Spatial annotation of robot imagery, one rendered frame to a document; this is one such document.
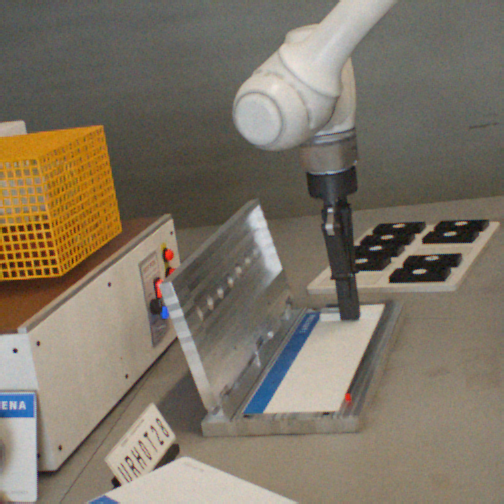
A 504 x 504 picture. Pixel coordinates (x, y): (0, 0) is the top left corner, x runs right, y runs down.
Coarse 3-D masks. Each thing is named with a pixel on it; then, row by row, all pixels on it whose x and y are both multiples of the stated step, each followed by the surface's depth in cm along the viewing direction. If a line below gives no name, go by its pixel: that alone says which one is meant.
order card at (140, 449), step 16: (144, 416) 141; (160, 416) 144; (128, 432) 136; (144, 432) 139; (160, 432) 142; (128, 448) 135; (144, 448) 137; (160, 448) 141; (112, 464) 130; (128, 464) 133; (144, 464) 136; (128, 480) 131
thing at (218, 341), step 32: (224, 224) 169; (256, 224) 182; (192, 256) 153; (224, 256) 165; (256, 256) 178; (160, 288) 143; (192, 288) 151; (224, 288) 161; (256, 288) 174; (288, 288) 184; (192, 320) 145; (224, 320) 158; (256, 320) 167; (192, 352) 144; (224, 352) 152; (224, 384) 149
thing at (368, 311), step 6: (360, 306) 179; (366, 306) 178; (372, 306) 178; (378, 306) 177; (384, 306) 178; (324, 312) 179; (330, 312) 178; (336, 312) 178; (360, 312) 176; (366, 312) 176; (372, 312) 176; (378, 312) 175; (324, 318) 178; (330, 318) 178; (336, 318) 177; (360, 318) 176; (366, 318) 176
